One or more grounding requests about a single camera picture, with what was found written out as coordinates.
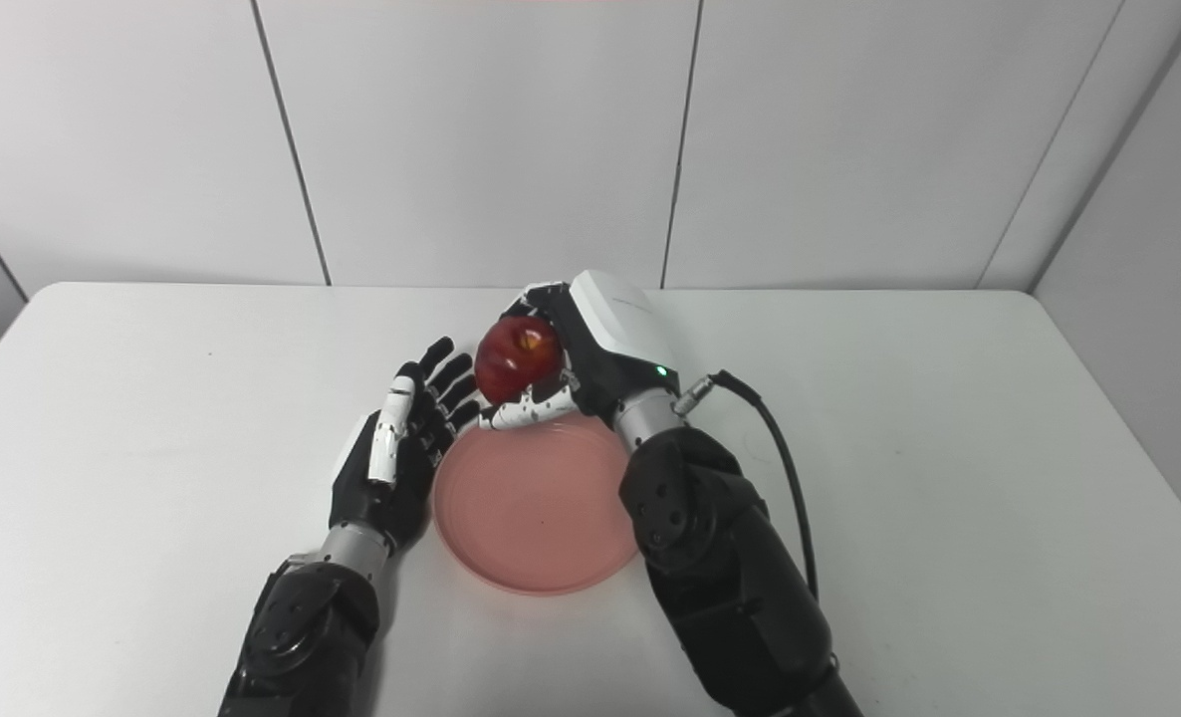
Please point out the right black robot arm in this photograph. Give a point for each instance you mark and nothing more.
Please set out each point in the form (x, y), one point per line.
(730, 578)

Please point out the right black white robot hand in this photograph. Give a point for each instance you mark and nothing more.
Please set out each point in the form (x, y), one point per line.
(615, 339)

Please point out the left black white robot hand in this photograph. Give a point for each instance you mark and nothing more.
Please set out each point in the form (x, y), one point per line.
(376, 503)

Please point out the red apple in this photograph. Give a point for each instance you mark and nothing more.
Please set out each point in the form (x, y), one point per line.
(513, 363)

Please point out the pink round plate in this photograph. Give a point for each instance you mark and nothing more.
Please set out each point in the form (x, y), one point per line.
(536, 508)

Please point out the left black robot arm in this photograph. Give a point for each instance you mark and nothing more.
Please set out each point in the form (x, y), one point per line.
(302, 637)

